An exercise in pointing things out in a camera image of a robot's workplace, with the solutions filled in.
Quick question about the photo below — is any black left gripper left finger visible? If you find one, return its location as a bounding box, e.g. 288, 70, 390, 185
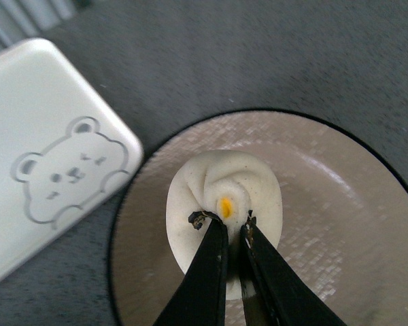
154, 211, 228, 325

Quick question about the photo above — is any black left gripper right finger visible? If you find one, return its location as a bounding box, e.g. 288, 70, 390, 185
239, 210, 345, 325

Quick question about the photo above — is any beige plate with black rim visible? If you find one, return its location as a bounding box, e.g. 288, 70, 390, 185
109, 110, 408, 325

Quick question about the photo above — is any white steamed bun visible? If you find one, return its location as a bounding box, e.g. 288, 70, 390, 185
166, 150, 283, 300

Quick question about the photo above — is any white bear tray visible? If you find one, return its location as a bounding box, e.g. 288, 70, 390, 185
0, 38, 143, 282

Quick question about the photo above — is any grey pleated curtain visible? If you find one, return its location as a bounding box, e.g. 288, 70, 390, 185
0, 1, 79, 50

